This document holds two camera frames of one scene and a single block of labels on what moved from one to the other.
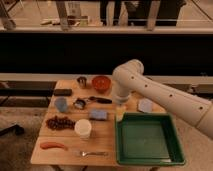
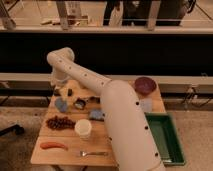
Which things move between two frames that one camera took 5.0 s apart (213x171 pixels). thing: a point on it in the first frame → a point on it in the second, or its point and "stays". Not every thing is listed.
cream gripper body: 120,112 → 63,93
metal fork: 100,153 stays
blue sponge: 98,115 stays
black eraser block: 63,92 stays
